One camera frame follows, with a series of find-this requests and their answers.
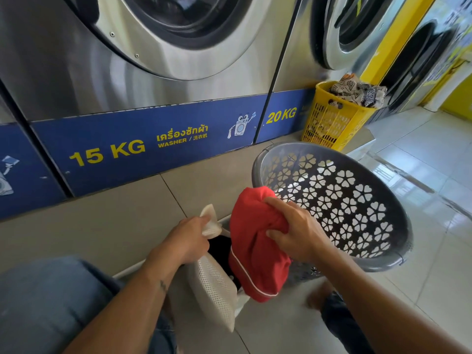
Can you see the person's right hand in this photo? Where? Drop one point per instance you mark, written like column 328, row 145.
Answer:
column 302, row 235

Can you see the person's left hand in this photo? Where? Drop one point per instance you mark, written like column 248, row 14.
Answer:
column 184, row 241

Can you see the person's left fingers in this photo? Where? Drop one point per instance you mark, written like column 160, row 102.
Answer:
column 208, row 228

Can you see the person's right thumb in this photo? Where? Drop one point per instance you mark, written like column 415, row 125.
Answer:
column 277, row 237

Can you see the red garment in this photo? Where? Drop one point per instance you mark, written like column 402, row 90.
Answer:
column 254, row 254

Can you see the white mesh laundry bag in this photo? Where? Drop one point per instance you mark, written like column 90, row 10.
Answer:
column 212, row 283

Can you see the person's left forearm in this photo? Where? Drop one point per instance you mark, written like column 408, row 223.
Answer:
column 125, row 309

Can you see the person's right forearm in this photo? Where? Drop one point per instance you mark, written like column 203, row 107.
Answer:
column 383, row 309

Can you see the black clothes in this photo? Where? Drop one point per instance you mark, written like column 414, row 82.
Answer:
column 221, row 254

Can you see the grey flower-hole laundry basket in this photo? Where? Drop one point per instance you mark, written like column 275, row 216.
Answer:
column 394, row 217

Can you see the yellow plastic laundry basket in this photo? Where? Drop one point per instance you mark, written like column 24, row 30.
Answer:
column 332, row 121

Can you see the patterned beige clothes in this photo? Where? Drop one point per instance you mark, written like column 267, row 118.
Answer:
column 354, row 90

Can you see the stainless steel washing machine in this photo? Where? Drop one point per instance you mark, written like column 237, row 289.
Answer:
column 295, row 58
column 22, row 173
column 55, row 69

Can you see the person's blue jeans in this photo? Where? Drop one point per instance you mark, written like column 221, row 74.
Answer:
column 44, row 305

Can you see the round steel washer door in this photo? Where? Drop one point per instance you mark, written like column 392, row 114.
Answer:
column 332, row 36
column 221, row 36

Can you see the washing machine with dark door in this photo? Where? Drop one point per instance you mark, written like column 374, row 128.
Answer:
column 416, row 51

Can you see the yellow pillar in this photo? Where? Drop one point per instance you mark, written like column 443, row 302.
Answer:
column 398, row 29

